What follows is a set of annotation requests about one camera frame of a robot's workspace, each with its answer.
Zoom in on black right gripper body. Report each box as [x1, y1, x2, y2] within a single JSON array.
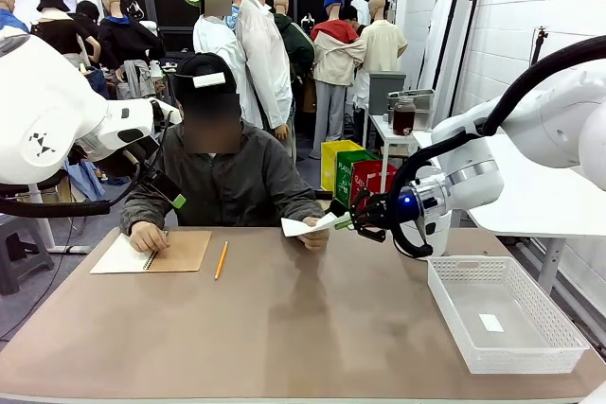
[[365, 187, 409, 233]]

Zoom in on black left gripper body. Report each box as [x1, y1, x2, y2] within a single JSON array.
[[96, 135, 163, 179]]

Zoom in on white paper sheet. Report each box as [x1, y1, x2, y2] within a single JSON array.
[[280, 211, 339, 238]]

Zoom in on brown spiral notebook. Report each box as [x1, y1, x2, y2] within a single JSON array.
[[89, 230, 213, 275]]

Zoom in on orange pencil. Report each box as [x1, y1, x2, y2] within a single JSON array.
[[213, 239, 230, 281]]

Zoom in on person's right forearm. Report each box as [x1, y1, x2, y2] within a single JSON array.
[[119, 194, 168, 236]]

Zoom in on person's left forearm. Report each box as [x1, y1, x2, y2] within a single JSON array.
[[278, 184, 329, 223]]

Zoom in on person's right hand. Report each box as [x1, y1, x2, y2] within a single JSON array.
[[128, 220, 171, 255]]

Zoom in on person's left hand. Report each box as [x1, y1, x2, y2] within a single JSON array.
[[299, 215, 331, 253]]

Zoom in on green recycling bin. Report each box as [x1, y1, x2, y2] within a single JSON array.
[[334, 149, 380, 209]]

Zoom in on blue cloth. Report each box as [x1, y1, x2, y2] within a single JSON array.
[[62, 159, 108, 202]]

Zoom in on yellow recycling bin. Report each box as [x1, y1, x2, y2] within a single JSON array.
[[320, 139, 365, 193]]

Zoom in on white round trash bin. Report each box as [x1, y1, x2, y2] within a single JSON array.
[[411, 165, 453, 259]]

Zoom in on small white side table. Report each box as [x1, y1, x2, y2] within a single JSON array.
[[367, 114, 435, 187]]

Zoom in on person in grey jacket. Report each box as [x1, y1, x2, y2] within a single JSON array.
[[119, 52, 329, 236]]

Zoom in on glass jar brown liquid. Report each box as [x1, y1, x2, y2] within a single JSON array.
[[392, 96, 418, 137]]

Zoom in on white desk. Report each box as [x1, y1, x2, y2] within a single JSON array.
[[26, 183, 92, 255]]

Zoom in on grey box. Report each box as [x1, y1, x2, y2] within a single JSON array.
[[368, 71, 408, 116]]

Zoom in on metal tray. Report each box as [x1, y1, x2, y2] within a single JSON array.
[[386, 88, 437, 114]]

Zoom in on mannequin black sweater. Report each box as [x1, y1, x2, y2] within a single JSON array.
[[98, 0, 168, 100]]

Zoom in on black baseball cap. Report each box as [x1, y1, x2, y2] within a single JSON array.
[[171, 52, 239, 110]]

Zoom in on grey stool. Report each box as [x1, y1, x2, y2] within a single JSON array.
[[0, 213, 56, 297]]

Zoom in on large white table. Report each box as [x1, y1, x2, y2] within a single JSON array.
[[412, 131, 606, 295]]

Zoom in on mannequin white shirt green hat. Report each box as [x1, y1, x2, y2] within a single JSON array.
[[182, 0, 248, 75]]

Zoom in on mannequin black top jeans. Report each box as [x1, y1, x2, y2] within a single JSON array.
[[29, 0, 102, 70]]

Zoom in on mannequin red cream jacket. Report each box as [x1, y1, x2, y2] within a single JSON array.
[[310, 0, 367, 161]]

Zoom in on white label in basket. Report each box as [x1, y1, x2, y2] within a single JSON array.
[[477, 312, 506, 333]]

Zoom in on black-haired background person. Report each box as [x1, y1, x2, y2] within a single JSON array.
[[74, 0, 101, 64]]

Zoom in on mannequin cream shirt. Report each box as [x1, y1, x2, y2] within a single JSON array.
[[361, 0, 409, 75]]

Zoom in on tall haired mannequin white shirt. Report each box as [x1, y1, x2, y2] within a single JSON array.
[[235, 0, 295, 141]]

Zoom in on mannequin dark green jacket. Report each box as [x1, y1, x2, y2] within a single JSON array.
[[273, 0, 316, 81]]

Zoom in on black bucket hat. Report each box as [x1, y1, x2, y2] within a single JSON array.
[[36, 0, 72, 14]]

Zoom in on white perforated plastic basket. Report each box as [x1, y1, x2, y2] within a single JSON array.
[[426, 255, 591, 376]]

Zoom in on mannequin blue white jacket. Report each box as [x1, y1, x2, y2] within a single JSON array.
[[0, 0, 30, 34]]

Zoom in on white hooded figure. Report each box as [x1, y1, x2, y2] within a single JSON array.
[[352, 0, 372, 26]]

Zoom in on black tripod pole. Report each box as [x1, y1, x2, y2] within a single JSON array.
[[528, 26, 550, 67]]

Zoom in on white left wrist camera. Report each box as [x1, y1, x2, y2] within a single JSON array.
[[148, 97, 184, 126]]

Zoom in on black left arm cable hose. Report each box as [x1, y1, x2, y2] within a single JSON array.
[[0, 157, 144, 220]]

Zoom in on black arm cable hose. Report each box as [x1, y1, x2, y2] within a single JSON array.
[[390, 34, 606, 260], [0, 157, 144, 220]]

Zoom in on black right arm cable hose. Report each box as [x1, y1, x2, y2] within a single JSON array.
[[390, 34, 606, 260]]

